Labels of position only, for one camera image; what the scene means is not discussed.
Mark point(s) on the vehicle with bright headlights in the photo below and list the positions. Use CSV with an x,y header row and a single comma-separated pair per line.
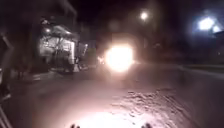
x,y
119,57

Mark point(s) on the dark asphalt road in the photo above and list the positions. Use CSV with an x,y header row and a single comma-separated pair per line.
x,y
100,96

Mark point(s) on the robot's own part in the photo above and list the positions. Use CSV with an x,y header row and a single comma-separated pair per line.
x,y
74,126
146,126

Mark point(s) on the pale kerb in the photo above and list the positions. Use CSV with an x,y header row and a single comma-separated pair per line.
x,y
203,70

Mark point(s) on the bright white street lamp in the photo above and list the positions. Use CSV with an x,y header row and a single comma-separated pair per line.
x,y
206,24

